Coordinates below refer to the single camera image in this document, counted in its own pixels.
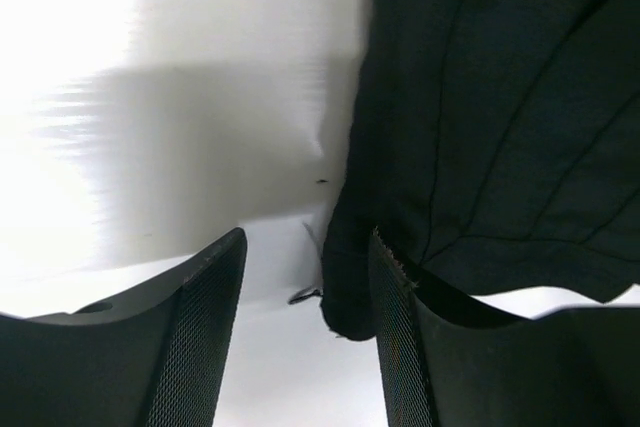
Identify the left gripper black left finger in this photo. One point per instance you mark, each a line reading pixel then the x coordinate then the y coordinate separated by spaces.
pixel 152 355

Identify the black pleated skirt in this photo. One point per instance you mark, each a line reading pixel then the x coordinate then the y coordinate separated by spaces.
pixel 495 144

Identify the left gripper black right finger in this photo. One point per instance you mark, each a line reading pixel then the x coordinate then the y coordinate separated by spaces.
pixel 447 359

